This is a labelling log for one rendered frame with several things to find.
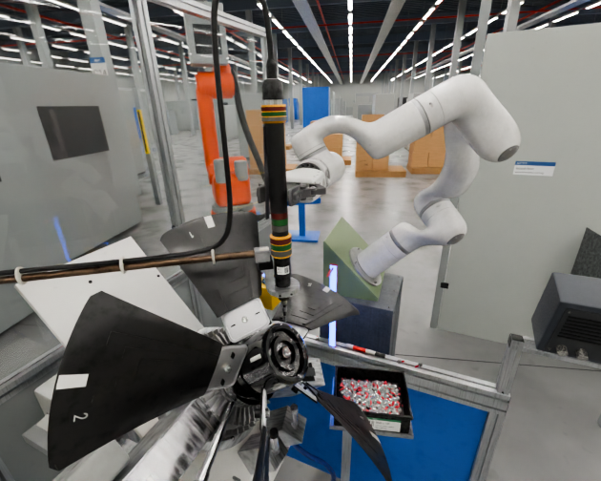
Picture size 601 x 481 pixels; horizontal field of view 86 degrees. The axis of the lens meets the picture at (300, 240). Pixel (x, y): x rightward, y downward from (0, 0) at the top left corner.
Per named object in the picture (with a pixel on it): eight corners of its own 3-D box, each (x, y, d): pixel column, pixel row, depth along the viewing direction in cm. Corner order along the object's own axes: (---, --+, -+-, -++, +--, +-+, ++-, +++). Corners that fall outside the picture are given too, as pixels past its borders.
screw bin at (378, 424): (332, 427, 92) (332, 409, 89) (334, 381, 107) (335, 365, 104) (410, 436, 89) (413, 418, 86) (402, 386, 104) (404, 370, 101)
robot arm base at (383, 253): (351, 241, 144) (383, 216, 134) (381, 270, 146) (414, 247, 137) (345, 262, 127) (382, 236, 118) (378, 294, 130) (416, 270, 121)
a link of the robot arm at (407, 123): (404, 65, 71) (284, 135, 76) (434, 132, 73) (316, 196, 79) (395, 76, 79) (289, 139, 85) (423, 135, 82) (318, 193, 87)
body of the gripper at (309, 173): (330, 195, 74) (313, 209, 65) (291, 192, 78) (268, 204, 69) (331, 162, 71) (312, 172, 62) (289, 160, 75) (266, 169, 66)
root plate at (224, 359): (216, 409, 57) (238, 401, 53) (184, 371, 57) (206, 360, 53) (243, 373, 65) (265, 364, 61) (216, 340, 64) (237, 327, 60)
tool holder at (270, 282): (259, 301, 65) (255, 258, 61) (257, 283, 71) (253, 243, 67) (302, 296, 66) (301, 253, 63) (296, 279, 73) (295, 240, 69)
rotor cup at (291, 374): (252, 423, 63) (297, 409, 56) (206, 366, 62) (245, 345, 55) (284, 371, 75) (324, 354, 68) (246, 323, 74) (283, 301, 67)
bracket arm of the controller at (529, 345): (508, 348, 89) (511, 340, 88) (507, 341, 92) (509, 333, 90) (619, 373, 80) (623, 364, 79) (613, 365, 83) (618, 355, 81)
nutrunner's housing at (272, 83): (276, 304, 68) (259, 58, 50) (274, 295, 71) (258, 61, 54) (294, 303, 69) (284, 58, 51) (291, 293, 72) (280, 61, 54)
